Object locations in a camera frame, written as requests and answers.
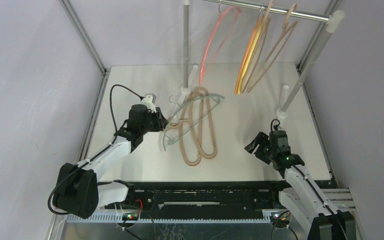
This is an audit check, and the aluminium frame post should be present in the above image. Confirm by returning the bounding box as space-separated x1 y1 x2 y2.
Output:
296 0 342 74
58 0 108 75

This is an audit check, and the aluminium frame left post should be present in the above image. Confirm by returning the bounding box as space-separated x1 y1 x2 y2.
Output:
58 0 108 75

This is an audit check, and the metal clothes rack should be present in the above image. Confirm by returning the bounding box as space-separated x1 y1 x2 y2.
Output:
168 0 346 120

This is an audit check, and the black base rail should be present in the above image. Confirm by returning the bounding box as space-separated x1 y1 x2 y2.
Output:
105 180 290 221

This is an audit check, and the green wire hanger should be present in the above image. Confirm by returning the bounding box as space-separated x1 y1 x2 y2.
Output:
160 91 225 152

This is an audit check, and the aluminium frame right post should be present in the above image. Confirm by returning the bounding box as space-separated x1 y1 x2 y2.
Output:
296 0 342 74

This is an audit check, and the pink wire hanger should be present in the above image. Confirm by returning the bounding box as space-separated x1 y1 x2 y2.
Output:
198 6 242 86

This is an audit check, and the yellow wire hanger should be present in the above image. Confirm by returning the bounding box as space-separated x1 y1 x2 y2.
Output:
236 15 266 96

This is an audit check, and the right black cable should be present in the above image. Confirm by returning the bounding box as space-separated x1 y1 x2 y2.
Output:
270 118 349 240

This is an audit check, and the left black cable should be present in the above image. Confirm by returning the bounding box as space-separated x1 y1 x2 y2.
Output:
46 84 147 216

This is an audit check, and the black cable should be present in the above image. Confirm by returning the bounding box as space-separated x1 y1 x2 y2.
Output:
270 118 349 240
46 84 147 216

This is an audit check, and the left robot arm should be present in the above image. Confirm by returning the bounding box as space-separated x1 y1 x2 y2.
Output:
47 103 169 219

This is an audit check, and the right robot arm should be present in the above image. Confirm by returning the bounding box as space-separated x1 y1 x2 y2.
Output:
244 129 357 240

